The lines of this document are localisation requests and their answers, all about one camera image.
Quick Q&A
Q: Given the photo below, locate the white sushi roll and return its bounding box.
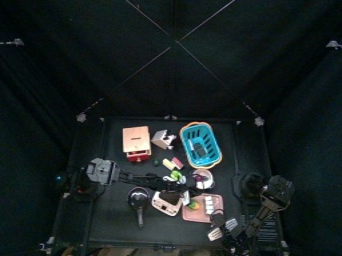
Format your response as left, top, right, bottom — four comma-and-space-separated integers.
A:
201, 195, 216, 215

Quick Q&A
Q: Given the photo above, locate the white toy piece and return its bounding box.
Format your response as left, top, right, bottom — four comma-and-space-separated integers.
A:
181, 190, 192, 207

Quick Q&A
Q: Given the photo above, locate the pink white toy toaster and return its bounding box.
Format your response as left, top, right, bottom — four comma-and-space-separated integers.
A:
149, 190, 184, 218

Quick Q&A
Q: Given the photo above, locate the white bowl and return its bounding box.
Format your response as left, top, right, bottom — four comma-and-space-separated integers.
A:
190, 168, 216, 191

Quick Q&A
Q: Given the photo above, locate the pink toy block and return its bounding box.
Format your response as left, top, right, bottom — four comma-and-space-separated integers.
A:
170, 156, 185, 170

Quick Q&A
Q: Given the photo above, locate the yellow toy block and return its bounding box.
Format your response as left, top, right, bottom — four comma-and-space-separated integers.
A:
161, 158, 176, 172

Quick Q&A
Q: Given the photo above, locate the pink cutting board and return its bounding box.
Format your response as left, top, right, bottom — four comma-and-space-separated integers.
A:
180, 193, 225, 224

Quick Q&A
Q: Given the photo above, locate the black toy frying pan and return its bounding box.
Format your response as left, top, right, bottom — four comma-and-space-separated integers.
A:
125, 186, 152, 229

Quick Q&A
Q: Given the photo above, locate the black item in basket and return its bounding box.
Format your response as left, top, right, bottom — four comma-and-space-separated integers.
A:
192, 142, 208, 159

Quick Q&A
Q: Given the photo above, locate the blue basket orange rim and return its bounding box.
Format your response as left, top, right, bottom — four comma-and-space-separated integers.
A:
177, 121, 222, 170

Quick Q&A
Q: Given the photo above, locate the black table edge clamp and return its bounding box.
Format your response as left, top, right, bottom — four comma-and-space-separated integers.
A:
152, 244, 177, 252

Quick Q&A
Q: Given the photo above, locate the white toy coffee machine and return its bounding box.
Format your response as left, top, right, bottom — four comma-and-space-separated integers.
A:
149, 129, 177, 151

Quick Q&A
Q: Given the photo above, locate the pink toy oven red drawer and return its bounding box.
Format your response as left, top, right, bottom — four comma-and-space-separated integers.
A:
121, 125, 153, 164

